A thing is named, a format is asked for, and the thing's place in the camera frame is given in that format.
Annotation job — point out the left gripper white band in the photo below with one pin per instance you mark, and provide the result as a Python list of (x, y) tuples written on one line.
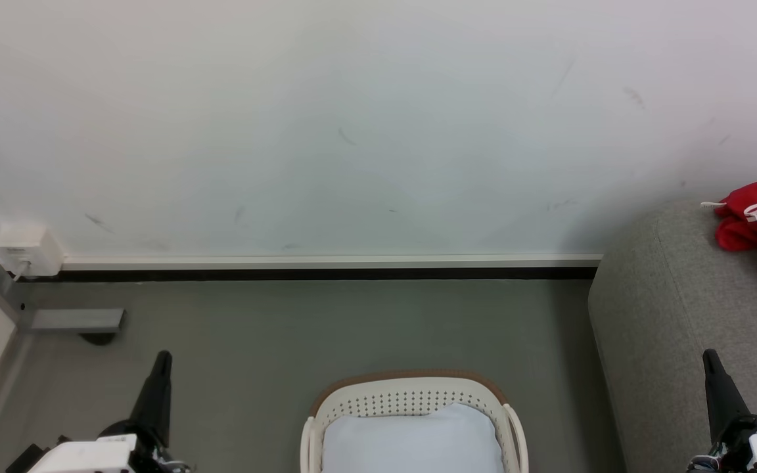
[(89, 454)]

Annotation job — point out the light blue cloth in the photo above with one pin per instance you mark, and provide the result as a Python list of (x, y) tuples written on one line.
[(411, 440)]

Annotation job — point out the white wall outlet box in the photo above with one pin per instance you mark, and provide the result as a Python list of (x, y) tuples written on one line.
[(29, 251)]

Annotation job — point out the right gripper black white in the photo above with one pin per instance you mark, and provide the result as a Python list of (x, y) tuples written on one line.
[(753, 447)]

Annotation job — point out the grey fabric sofa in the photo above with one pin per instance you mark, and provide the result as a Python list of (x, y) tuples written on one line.
[(674, 341)]

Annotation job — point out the white perforated laundry basket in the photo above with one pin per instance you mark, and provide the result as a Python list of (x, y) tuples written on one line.
[(411, 394)]

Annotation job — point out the white and black baseboard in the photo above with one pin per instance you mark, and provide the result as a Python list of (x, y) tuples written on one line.
[(326, 266)]

